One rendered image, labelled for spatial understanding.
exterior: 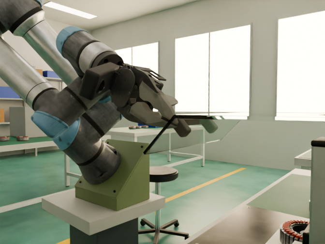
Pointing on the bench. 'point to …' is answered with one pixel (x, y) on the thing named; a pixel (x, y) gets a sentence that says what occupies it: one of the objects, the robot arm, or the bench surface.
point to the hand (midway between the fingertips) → (167, 119)
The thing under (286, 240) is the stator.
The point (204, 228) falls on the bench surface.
